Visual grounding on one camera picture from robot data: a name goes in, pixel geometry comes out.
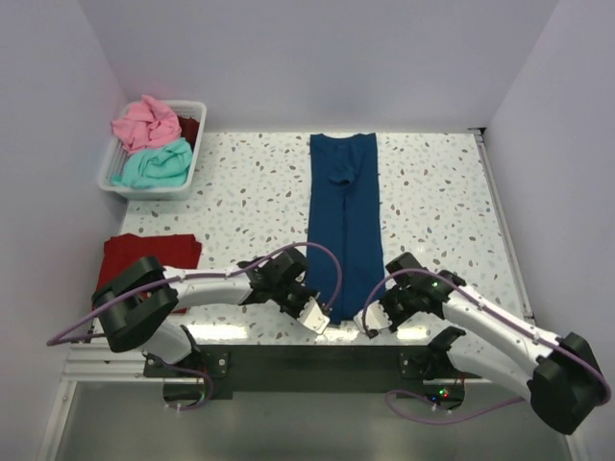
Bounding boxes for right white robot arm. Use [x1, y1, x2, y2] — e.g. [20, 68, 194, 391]
[356, 253, 612, 435]

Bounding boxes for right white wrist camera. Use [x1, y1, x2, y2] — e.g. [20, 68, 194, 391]
[353, 303, 392, 339]

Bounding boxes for dark red t shirt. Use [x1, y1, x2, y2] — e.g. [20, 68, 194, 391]
[178, 116, 200, 149]

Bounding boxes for pink t shirt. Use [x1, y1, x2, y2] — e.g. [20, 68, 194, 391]
[111, 95, 182, 155]

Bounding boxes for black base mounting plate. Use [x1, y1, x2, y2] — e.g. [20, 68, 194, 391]
[142, 343, 485, 403]

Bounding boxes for dark blue t shirt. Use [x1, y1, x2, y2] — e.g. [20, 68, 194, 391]
[307, 133, 384, 325]

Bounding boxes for folded red t shirt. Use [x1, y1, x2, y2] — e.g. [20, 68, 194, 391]
[94, 233, 203, 292]

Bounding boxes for teal t shirt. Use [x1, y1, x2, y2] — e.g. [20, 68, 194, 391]
[111, 137, 193, 189]

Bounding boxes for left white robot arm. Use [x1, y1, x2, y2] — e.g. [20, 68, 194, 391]
[91, 248, 329, 376]

